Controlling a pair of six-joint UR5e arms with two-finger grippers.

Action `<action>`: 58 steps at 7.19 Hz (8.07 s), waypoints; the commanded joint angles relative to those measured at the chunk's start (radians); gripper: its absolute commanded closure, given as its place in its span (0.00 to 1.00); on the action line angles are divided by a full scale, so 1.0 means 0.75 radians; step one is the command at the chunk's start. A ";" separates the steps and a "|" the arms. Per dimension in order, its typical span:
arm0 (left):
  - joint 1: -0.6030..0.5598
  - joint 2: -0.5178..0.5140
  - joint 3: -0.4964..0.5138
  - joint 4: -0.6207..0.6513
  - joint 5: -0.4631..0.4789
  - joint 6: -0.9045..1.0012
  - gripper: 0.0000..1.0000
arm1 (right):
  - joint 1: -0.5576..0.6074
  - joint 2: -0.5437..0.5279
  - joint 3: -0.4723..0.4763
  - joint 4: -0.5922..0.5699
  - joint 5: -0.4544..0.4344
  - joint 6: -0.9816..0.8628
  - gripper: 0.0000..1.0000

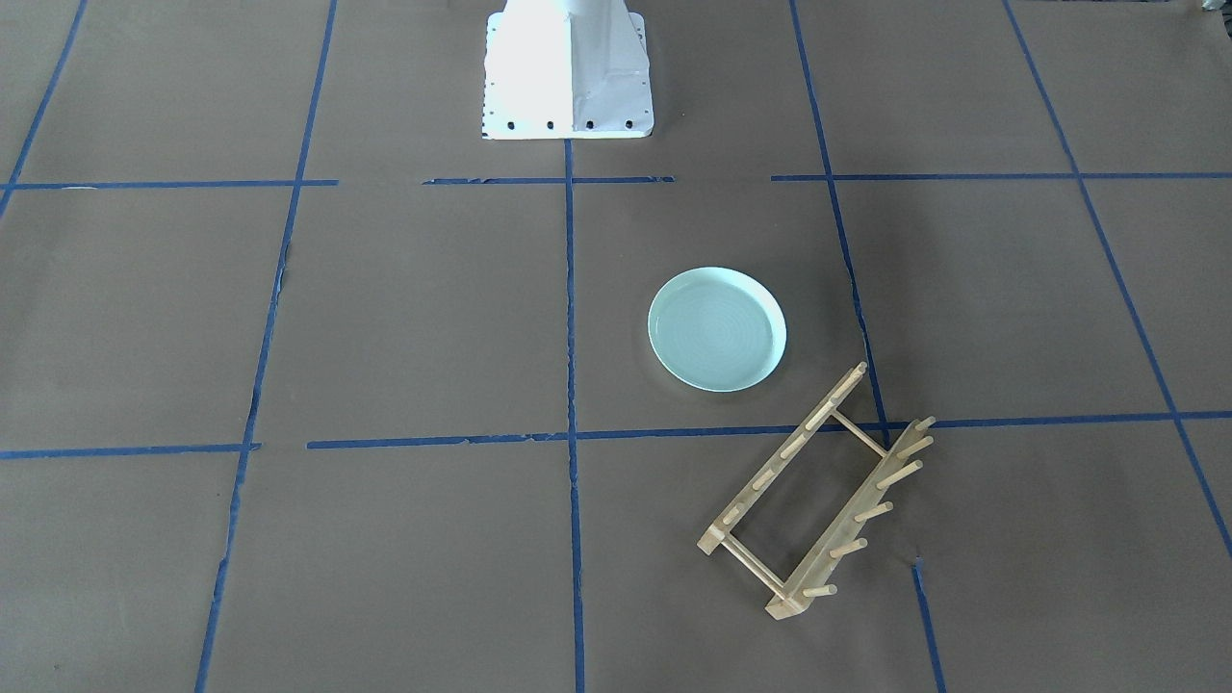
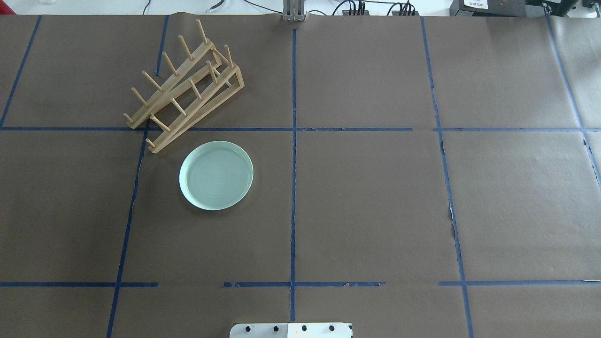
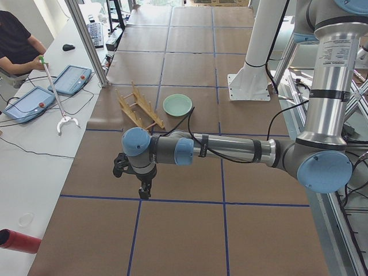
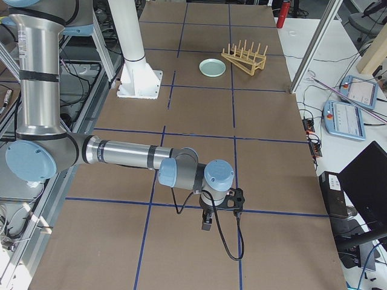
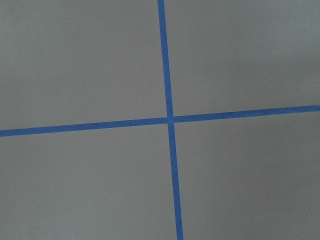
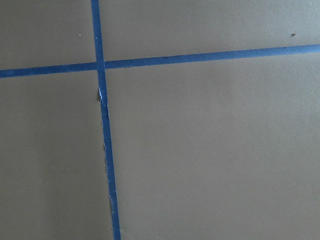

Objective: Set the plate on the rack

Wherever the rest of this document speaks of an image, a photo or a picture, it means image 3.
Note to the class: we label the white reacher grabber tool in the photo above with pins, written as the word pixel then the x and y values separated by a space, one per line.
pixel 65 119

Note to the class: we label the black computer mouse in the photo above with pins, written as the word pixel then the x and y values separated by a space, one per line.
pixel 68 47

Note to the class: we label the seated person in black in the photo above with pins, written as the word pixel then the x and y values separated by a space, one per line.
pixel 20 50

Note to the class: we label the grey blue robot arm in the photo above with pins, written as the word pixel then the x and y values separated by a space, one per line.
pixel 338 26

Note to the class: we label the near blue teach pendant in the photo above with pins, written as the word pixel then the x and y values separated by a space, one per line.
pixel 30 105

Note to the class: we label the red cylinder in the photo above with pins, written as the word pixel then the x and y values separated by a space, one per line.
pixel 16 241

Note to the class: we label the aluminium frame truss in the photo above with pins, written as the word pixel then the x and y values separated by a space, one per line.
pixel 323 173

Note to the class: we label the aluminium frame post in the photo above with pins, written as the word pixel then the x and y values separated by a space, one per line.
pixel 80 24

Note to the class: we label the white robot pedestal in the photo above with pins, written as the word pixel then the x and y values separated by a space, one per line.
pixel 251 81

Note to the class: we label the clear tape roll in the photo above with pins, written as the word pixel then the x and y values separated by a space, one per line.
pixel 25 220

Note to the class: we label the blue teach pendant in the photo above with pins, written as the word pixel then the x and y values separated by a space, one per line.
pixel 71 79
pixel 30 105

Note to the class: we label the black keyboard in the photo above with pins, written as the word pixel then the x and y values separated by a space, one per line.
pixel 95 31

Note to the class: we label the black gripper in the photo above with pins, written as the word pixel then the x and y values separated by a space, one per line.
pixel 144 178

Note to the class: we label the light green plate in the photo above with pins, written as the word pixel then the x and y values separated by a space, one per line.
pixel 177 105

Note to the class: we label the far blue teach pendant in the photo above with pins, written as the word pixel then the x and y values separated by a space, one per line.
pixel 71 79

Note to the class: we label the wooden dish rack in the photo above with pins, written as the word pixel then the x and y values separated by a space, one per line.
pixel 138 109

